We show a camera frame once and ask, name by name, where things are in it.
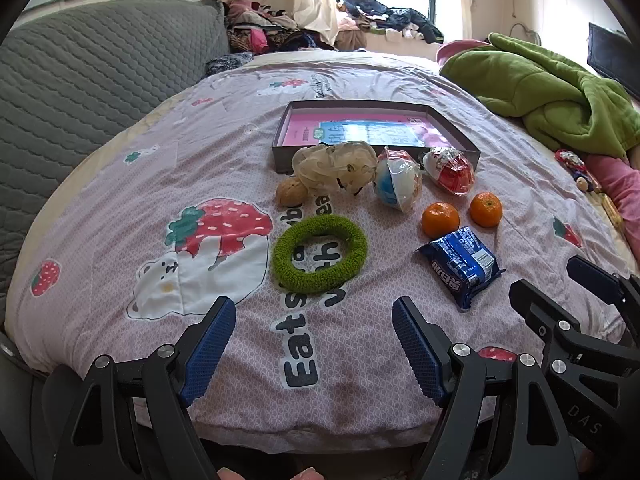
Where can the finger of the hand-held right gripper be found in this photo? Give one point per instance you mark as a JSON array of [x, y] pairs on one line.
[[595, 280], [540, 310]]

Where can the black television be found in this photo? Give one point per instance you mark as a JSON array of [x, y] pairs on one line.
[[612, 57]]

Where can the blue cookie packet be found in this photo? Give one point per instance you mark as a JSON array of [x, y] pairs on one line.
[[460, 265]]

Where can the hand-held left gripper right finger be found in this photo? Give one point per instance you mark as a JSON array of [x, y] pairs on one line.
[[417, 350]]

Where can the dark floral cloth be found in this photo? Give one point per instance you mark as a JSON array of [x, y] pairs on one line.
[[227, 64]]

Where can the green blanket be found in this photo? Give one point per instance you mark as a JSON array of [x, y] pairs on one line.
[[540, 90]]

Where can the tangerine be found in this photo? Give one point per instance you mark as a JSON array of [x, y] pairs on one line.
[[486, 210], [440, 220]]

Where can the grey quilted headboard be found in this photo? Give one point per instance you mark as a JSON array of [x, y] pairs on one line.
[[90, 85]]

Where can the pink picture book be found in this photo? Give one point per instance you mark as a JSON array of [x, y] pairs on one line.
[[300, 130]]

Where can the red white toy egg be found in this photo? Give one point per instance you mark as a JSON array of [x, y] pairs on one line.
[[455, 175]]

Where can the green fuzzy scrunchie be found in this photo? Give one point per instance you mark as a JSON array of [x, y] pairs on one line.
[[290, 270]]

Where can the small yellow box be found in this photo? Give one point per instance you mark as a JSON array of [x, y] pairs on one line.
[[612, 212]]

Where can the person's left hand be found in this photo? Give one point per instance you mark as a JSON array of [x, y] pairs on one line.
[[307, 475]]

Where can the red patterned snack packet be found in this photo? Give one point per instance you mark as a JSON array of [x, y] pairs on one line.
[[572, 162]]

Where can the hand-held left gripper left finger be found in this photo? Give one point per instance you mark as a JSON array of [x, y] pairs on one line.
[[210, 345]]

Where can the pink pillow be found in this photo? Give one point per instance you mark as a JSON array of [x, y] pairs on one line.
[[452, 50]]

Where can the strawberry bear printed bedsheet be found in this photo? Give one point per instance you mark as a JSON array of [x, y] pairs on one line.
[[150, 160]]

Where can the clothes on windowsill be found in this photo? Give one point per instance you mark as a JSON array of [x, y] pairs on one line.
[[395, 17]]

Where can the beige mesh bag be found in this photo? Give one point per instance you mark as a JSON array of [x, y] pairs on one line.
[[325, 165]]

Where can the pile of clothes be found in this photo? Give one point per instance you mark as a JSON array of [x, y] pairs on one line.
[[270, 25]]

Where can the walnut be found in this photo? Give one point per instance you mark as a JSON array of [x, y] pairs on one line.
[[291, 191]]

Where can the shallow cardboard box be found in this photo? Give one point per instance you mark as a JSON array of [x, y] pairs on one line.
[[350, 105]]

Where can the pink cloth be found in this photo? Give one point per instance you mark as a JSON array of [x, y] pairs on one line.
[[620, 185]]

